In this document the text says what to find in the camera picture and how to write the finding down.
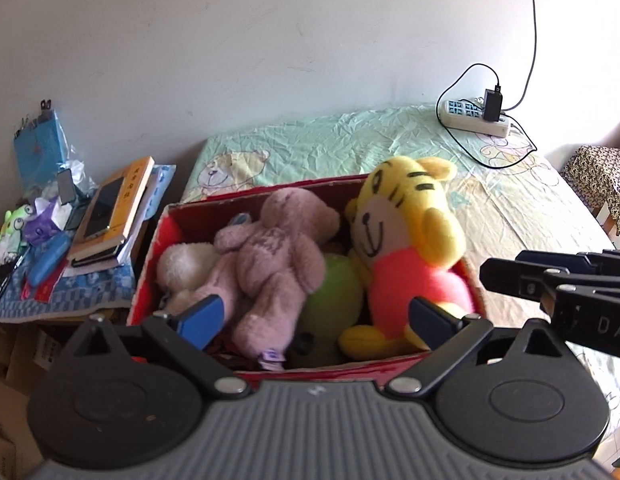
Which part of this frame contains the orange book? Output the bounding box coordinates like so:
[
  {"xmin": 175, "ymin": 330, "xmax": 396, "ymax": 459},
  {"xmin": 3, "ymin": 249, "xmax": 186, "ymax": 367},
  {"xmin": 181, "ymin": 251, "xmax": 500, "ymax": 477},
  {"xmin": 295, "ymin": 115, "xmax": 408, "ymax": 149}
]
[{"xmin": 67, "ymin": 156, "xmax": 157, "ymax": 262}]

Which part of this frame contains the black charger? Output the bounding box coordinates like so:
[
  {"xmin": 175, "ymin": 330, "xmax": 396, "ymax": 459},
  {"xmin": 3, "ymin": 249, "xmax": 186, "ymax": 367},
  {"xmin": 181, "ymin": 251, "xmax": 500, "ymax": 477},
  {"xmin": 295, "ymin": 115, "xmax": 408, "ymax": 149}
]
[{"xmin": 482, "ymin": 82, "xmax": 506, "ymax": 123}]

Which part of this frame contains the blue paper bag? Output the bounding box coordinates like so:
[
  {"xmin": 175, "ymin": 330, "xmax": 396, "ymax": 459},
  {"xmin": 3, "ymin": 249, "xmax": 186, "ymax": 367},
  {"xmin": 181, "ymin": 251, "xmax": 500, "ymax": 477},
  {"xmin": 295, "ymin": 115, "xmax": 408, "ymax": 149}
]
[{"xmin": 14, "ymin": 100, "xmax": 71, "ymax": 197}]

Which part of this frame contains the pink teddy bear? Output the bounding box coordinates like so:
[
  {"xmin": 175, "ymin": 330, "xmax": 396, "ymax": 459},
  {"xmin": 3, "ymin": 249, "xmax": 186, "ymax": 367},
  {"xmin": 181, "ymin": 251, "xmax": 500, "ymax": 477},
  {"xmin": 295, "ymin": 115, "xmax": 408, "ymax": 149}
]
[{"xmin": 213, "ymin": 187, "xmax": 341, "ymax": 372}]

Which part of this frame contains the white power strip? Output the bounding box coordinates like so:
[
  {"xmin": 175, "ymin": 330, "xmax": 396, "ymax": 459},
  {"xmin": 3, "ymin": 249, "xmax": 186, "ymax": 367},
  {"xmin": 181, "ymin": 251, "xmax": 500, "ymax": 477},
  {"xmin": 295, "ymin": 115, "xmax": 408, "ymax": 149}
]
[{"xmin": 436, "ymin": 97, "xmax": 512, "ymax": 139}]

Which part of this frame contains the red cardboard box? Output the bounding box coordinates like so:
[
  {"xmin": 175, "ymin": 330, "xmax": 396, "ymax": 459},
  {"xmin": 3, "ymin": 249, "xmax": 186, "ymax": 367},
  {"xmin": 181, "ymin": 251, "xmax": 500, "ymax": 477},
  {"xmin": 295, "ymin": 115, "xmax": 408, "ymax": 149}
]
[{"xmin": 126, "ymin": 174, "xmax": 488, "ymax": 375}]

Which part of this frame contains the green plush toy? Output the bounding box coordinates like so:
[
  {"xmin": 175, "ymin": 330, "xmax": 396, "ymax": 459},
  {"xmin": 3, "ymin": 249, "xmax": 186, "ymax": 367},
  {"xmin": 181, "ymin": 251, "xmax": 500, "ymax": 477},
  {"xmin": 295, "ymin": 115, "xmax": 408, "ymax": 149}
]
[{"xmin": 289, "ymin": 252, "xmax": 367, "ymax": 369}]

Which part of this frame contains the blue pencil case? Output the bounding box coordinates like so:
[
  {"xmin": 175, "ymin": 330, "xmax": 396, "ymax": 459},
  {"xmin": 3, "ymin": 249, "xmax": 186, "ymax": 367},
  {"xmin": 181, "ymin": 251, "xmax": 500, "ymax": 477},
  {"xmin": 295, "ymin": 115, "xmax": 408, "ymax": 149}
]
[{"xmin": 27, "ymin": 234, "xmax": 71, "ymax": 287}]

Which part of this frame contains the black looped cable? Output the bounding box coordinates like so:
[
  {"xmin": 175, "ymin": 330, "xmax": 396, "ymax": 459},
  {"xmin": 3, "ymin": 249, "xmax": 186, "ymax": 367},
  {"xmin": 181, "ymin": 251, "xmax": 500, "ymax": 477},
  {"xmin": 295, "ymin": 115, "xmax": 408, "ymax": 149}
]
[{"xmin": 436, "ymin": 62, "xmax": 539, "ymax": 171}]

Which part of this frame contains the blue checked cloth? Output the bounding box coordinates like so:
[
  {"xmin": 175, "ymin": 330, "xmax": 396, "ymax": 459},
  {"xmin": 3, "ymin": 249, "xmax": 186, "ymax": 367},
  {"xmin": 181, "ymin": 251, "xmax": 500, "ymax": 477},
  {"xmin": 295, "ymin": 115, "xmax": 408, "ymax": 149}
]
[{"xmin": 0, "ymin": 245, "xmax": 139, "ymax": 324}]

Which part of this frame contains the yellow tiger plush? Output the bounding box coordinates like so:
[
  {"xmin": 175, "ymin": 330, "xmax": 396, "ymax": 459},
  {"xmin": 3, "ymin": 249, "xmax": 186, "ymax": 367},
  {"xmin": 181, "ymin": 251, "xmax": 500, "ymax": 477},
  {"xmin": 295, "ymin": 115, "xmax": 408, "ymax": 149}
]
[{"xmin": 338, "ymin": 156, "xmax": 477, "ymax": 362}]

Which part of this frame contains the black pen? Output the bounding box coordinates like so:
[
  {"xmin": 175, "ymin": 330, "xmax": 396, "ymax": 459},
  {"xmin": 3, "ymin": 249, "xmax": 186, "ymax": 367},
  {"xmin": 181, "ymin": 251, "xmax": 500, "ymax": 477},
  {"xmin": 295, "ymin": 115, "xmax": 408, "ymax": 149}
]
[{"xmin": 0, "ymin": 252, "xmax": 28, "ymax": 303}]

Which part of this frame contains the crumpled clear plastic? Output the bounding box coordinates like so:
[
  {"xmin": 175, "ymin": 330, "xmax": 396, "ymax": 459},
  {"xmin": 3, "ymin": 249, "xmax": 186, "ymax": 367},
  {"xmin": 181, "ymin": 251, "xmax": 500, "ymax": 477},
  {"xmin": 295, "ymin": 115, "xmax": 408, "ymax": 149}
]
[{"xmin": 64, "ymin": 159, "xmax": 99, "ymax": 197}]

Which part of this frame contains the black smartphone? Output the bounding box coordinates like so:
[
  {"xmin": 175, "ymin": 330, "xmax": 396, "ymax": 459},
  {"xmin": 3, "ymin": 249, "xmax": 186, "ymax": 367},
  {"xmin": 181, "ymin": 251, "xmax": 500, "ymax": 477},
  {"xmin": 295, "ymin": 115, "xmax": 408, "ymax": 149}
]
[{"xmin": 82, "ymin": 176, "xmax": 126, "ymax": 242}]

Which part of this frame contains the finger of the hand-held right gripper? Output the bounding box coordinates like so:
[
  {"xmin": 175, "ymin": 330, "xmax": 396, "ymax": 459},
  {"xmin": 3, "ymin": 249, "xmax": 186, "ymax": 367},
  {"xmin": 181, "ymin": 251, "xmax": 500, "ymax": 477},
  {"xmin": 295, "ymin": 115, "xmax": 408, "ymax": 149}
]
[
  {"xmin": 515, "ymin": 250, "xmax": 620, "ymax": 280},
  {"xmin": 480, "ymin": 258, "xmax": 620, "ymax": 307}
]

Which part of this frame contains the patterned fabric stool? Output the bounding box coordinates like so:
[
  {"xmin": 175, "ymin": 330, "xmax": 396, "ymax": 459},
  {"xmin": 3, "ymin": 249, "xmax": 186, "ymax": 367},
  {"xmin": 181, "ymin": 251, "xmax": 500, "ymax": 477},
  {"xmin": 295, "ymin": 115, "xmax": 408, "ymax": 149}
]
[{"xmin": 560, "ymin": 145, "xmax": 620, "ymax": 252}]

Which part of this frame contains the green frog toy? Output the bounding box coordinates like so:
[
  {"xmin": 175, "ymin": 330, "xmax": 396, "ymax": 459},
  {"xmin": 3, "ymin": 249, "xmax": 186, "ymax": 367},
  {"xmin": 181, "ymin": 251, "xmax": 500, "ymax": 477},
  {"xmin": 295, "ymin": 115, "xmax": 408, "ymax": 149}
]
[{"xmin": 0, "ymin": 205, "xmax": 34, "ymax": 247}]

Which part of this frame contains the blue patterned booklet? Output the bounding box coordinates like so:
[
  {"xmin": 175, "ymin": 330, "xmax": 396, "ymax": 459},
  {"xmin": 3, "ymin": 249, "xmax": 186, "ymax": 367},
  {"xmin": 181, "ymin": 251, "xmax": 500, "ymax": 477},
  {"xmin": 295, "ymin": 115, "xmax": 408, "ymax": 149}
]
[{"xmin": 134, "ymin": 164, "xmax": 179, "ymax": 222}]

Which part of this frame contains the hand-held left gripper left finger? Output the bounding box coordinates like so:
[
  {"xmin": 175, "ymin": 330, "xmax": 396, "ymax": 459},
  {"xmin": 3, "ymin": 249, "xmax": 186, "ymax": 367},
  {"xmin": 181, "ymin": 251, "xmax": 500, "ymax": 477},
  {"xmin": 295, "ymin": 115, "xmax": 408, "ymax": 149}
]
[{"xmin": 60, "ymin": 294, "xmax": 253, "ymax": 402}]

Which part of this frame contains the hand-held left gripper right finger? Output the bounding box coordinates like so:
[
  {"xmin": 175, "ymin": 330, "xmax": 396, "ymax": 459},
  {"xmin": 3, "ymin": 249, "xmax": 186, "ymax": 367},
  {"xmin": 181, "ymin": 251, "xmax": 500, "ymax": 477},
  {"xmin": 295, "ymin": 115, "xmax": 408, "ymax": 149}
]
[{"xmin": 385, "ymin": 296, "xmax": 571, "ymax": 402}]

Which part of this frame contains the dark notebook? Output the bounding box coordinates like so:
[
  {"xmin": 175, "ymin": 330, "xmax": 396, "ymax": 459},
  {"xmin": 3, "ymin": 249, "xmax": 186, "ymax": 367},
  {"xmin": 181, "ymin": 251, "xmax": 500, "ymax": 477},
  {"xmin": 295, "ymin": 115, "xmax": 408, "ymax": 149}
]
[{"xmin": 64, "ymin": 240, "xmax": 136, "ymax": 269}]

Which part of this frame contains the brown cardboard box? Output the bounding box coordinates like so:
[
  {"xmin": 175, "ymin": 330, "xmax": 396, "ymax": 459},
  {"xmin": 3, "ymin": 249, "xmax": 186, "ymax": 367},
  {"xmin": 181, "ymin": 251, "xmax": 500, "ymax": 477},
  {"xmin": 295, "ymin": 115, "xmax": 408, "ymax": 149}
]
[
  {"xmin": 4, "ymin": 321, "xmax": 90, "ymax": 403},
  {"xmin": 0, "ymin": 375, "xmax": 43, "ymax": 480}
]

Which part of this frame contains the white plush rabbit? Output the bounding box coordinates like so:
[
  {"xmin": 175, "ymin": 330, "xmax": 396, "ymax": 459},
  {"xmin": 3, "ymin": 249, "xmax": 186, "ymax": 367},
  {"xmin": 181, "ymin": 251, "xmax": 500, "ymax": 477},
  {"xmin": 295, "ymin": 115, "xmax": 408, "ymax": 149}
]
[{"xmin": 156, "ymin": 212, "xmax": 251, "ymax": 321}]

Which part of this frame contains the black wall cable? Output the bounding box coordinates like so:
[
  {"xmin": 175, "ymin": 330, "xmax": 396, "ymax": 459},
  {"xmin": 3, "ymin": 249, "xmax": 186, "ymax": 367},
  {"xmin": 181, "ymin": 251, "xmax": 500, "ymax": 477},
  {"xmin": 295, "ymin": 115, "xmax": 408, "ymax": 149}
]
[{"xmin": 502, "ymin": 0, "xmax": 539, "ymax": 112}]

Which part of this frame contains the small grey device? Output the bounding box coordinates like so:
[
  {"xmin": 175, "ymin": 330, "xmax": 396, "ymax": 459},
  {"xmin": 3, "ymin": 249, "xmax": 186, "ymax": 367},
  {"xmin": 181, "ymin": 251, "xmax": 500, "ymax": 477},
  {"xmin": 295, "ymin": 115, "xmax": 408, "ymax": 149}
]
[{"xmin": 57, "ymin": 169, "xmax": 76, "ymax": 207}]

